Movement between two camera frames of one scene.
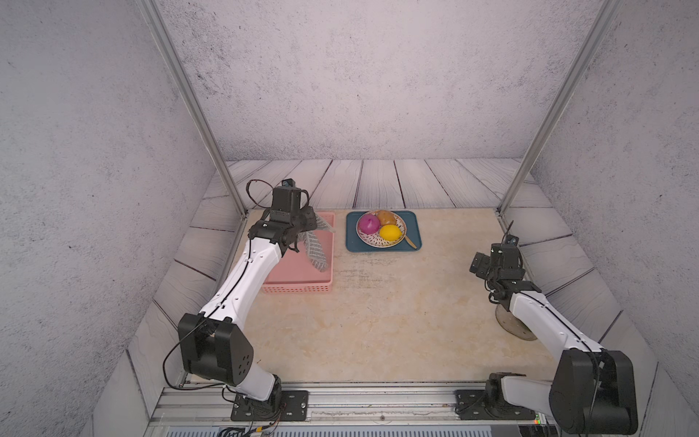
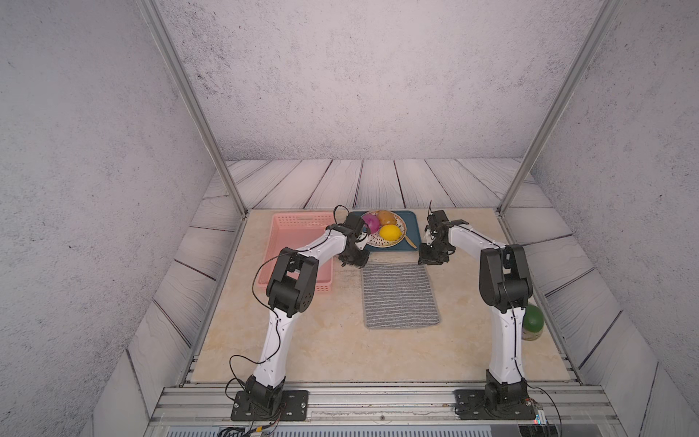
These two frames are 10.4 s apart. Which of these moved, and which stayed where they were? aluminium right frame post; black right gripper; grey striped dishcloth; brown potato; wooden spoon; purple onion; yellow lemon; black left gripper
Moved: grey striped dishcloth; black left gripper; black right gripper
Stayed: brown potato; purple onion; yellow lemon; aluminium right frame post; wooden spoon
